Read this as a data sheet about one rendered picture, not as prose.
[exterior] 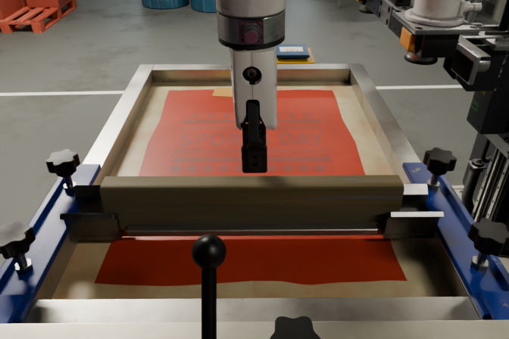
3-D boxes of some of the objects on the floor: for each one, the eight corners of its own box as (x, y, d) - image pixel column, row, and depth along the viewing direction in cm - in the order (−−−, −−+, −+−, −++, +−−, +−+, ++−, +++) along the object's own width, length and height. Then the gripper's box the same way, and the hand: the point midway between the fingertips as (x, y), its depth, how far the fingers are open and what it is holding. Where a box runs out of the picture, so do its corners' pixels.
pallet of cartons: (14, 7, 554) (4, -27, 532) (78, 6, 557) (70, -27, 535) (-31, 33, 459) (-45, -6, 438) (46, 32, 462) (35, -7, 440)
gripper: (222, 5, 55) (229, 128, 65) (211, 54, 41) (223, 201, 51) (281, 4, 55) (279, 127, 65) (290, 53, 41) (286, 200, 51)
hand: (254, 147), depth 57 cm, fingers open, 4 cm apart
